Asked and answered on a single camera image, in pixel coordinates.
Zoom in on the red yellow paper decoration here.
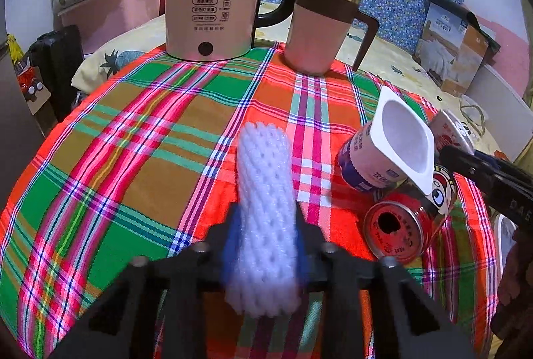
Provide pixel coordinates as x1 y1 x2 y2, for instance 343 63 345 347
6 34 51 116

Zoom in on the red cartoon drink can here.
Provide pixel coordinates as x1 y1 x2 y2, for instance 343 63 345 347
363 165 459 265

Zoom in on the white foam fruit net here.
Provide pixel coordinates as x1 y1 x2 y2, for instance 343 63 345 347
225 121 302 318

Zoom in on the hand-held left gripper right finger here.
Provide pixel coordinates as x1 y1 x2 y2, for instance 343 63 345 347
296 213 477 359

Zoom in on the white trash bin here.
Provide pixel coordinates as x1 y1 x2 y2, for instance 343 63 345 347
492 213 519 272

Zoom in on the cardboard quilt box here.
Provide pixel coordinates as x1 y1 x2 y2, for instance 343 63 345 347
412 0 500 97

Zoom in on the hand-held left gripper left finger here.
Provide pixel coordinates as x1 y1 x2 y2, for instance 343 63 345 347
48 211 242 359

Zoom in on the white yogurt cup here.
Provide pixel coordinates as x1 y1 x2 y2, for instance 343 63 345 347
337 86 437 195

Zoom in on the small white carton box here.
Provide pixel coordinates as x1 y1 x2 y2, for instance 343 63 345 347
429 109 475 153

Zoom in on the white board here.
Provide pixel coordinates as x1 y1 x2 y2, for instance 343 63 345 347
466 59 523 160

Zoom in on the olive strap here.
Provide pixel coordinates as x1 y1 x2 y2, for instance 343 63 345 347
458 96 488 135

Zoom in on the black suitcase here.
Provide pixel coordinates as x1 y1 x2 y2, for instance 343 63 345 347
27 24 86 122

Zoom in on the pink storage box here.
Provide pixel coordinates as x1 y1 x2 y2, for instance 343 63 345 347
56 0 167 55

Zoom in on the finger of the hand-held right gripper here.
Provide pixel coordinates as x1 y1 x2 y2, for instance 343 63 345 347
477 153 533 185
439 145 500 193

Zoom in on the pink mug with brown handle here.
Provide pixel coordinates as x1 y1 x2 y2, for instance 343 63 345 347
283 0 380 76

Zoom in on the plaid tablecloth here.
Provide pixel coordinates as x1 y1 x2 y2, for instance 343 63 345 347
0 42 500 359

